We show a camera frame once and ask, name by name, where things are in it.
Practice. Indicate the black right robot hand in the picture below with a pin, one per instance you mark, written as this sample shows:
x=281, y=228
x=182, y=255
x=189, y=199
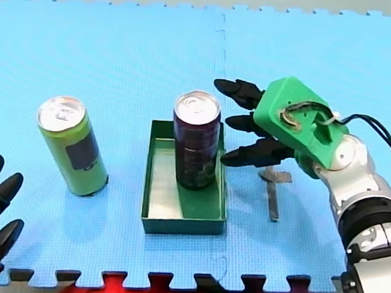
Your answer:
x=259, y=152

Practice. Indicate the dark purple drink can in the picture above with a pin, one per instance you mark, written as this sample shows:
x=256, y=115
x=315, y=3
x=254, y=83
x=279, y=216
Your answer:
x=195, y=153

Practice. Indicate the green drink can dark band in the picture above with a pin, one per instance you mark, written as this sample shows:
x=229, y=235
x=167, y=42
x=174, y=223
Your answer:
x=76, y=165

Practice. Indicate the shallow green tray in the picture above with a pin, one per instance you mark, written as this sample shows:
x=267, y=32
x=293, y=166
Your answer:
x=183, y=226

